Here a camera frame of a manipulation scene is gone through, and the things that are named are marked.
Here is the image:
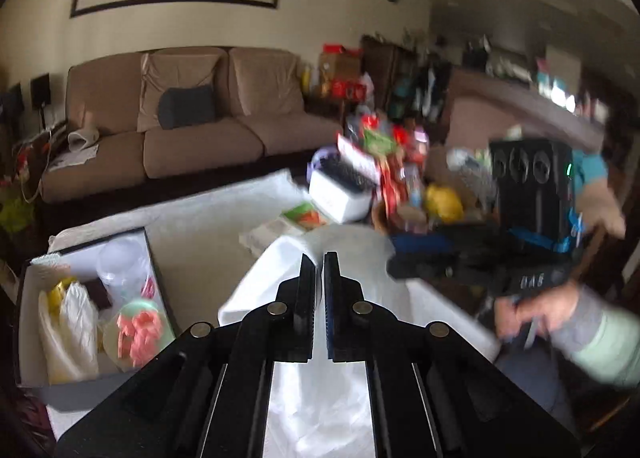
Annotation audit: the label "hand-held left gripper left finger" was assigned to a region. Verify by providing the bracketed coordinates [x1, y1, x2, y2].
[52, 253, 318, 458]

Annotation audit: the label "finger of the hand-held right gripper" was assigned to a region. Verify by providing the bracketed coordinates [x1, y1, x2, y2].
[386, 253, 501, 287]
[390, 230, 496, 255]

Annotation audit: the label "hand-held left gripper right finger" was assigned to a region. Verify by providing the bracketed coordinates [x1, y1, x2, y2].
[323, 252, 583, 458]

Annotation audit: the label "large white plastic bag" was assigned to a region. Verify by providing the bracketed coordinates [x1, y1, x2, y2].
[217, 225, 502, 458]

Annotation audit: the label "sushi seaweed packet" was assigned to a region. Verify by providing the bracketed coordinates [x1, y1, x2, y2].
[280, 202, 331, 235]

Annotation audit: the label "black storage box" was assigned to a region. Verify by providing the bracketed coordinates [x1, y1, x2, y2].
[14, 227, 177, 411]

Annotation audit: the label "person's right forearm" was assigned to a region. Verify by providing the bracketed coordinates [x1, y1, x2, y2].
[547, 288, 640, 390]

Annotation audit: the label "person's right hand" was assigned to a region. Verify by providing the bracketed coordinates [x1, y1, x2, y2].
[494, 282, 585, 346]

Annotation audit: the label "yellow snack packet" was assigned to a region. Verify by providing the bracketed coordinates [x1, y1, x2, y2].
[424, 184, 466, 224]

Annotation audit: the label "white tissue packet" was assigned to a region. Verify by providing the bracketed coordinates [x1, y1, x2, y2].
[239, 219, 307, 260]

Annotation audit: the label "wooden counter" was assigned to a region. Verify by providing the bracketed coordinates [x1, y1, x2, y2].
[445, 65, 609, 150]

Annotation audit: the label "pile of red snack packets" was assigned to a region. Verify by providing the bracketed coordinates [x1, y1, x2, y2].
[337, 113, 432, 220]

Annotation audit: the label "white foam box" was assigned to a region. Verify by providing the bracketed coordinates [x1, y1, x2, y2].
[308, 165, 376, 226]

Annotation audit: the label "dark blue mesh pouch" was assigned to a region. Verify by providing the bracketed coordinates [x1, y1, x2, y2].
[322, 157, 378, 192]

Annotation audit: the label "purple plastic holder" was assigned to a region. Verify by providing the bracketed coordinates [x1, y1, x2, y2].
[310, 147, 344, 177]

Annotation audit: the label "white table cover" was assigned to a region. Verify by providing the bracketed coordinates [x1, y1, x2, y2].
[47, 169, 322, 300]

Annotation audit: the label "person's leg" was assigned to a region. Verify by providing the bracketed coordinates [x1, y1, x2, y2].
[500, 345, 582, 435]

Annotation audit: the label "pile of pink blocks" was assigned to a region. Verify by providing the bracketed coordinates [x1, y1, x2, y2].
[116, 308, 169, 365]

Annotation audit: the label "dark wooden cabinet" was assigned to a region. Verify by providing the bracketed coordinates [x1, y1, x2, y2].
[361, 35, 452, 125]

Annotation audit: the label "green plate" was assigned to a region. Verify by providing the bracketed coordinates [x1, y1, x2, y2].
[102, 300, 177, 375]

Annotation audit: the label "red cardboard boxes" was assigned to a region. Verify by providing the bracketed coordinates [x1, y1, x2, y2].
[320, 43, 374, 102]

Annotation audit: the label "brown sofa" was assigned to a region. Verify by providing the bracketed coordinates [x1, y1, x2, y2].
[39, 47, 347, 205]

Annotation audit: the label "clear plastic container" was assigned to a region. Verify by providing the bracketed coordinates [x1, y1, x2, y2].
[97, 240, 157, 300]

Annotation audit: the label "brown box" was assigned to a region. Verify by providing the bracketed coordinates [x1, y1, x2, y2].
[85, 279, 114, 312]

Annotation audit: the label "blue lumbar pillow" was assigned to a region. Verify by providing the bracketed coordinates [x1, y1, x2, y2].
[159, 85, 218, 131]

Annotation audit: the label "white card packet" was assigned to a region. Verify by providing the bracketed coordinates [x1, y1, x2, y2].
[31, 252, 72, 277]

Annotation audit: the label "beige cushion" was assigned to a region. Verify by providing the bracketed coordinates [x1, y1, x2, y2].
[137, 52, 227, 132]

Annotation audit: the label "white papers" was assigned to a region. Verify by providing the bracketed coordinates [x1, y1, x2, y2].
[49, 144, 100, 172]

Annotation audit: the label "white blood pressure cuff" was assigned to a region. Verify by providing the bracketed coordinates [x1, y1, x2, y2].
[67, 127, 102, 152]

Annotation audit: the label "green bag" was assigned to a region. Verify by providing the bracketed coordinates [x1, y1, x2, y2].
[0, 198, 37, 240]

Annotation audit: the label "black speaker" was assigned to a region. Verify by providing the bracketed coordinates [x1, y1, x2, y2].
[0, 85, 26, 125]
[30, 74, 53, 110]

